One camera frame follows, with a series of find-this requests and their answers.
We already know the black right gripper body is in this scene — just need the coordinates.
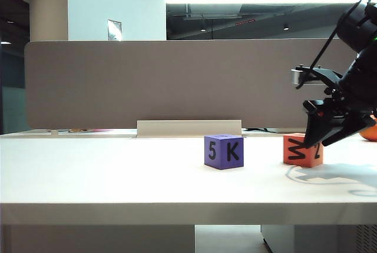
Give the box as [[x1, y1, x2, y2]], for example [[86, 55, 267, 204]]
[[302, 86, 377, 124]]

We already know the framed poster on pillar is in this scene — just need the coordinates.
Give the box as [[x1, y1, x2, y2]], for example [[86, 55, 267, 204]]
[[107, 18, 123, 42]]

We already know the grey desk divider panel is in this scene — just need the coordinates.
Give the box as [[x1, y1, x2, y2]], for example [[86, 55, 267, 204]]
[[25, 40, 377, 131]]

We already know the purple block 5 K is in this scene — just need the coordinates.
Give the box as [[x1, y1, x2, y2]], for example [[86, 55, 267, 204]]
[[204, 134, 245, 171]]

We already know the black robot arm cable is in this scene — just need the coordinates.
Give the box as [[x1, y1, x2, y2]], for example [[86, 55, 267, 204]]
[[295, 0, 377, 89]]

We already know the orange block 2 W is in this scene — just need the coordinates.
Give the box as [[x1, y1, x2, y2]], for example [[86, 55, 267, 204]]
[[282, 132, 325, 168]]

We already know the beige round column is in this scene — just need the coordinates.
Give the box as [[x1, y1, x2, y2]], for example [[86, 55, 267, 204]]
[[29, 0, 69, 42]]

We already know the orange tangerine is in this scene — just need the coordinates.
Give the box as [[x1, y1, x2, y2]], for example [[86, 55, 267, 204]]
[[359, 114, 377, 142]]

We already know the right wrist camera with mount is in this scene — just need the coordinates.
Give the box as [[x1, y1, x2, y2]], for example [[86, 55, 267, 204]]
[[290, 64, 344, 89]]

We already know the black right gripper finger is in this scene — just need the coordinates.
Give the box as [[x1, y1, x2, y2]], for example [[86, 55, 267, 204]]
[[302, 112, 349, 149], [322, 116, 377, 148]]

